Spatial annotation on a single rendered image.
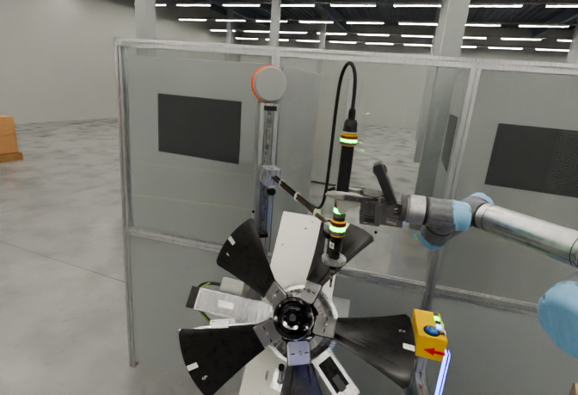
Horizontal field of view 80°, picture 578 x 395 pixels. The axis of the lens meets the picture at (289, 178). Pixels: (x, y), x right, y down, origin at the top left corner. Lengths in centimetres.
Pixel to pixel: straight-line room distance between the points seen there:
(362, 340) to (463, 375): 112
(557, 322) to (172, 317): 201
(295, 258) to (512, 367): 124
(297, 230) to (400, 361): 62
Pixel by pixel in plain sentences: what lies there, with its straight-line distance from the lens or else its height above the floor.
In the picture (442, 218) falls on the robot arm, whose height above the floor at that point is 159.
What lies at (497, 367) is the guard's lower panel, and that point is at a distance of 217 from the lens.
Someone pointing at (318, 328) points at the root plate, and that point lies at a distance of 113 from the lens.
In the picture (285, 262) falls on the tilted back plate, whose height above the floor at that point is 120.
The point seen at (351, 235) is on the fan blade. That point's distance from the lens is 116.
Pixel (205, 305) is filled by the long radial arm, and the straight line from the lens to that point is 134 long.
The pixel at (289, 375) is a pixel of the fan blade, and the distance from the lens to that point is 112.
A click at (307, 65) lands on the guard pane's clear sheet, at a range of 167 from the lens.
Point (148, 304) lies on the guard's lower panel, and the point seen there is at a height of 51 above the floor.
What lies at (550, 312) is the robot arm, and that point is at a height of 153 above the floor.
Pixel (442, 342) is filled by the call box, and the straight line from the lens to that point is 143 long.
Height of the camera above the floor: 187
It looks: 15 degrees down
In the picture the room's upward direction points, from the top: 5 degrees clockwise
